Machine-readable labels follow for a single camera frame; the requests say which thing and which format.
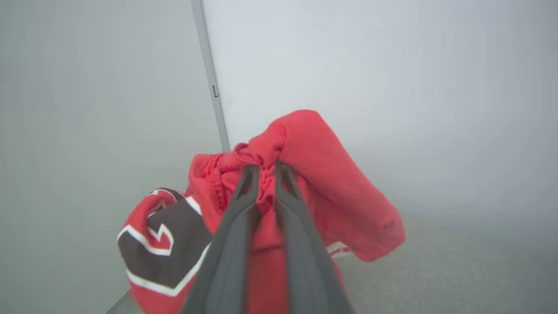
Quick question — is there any red basketball jersey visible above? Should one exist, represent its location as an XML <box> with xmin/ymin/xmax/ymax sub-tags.
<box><xmin>117</xmin><ymin>109</ymin><xmax>407</xmax><ymax>314</ymax></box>

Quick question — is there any grey metal wall trim strip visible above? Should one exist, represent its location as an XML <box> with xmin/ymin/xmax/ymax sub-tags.
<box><xmin>191</xmin><ymin>0</ymin><xmax>231</xmax><ymax>152</ymax></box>

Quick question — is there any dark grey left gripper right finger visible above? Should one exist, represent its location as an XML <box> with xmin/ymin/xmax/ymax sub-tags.
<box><xmin>274</xmin><ymin>160</ymin><xmax>354</xmax><ymax>314</ymax></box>

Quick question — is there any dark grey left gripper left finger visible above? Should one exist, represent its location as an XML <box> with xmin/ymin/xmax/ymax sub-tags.
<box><xmin>181</xmin><ymin>164</ymin><xmax>262</xmax><ymax>314</ymax></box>

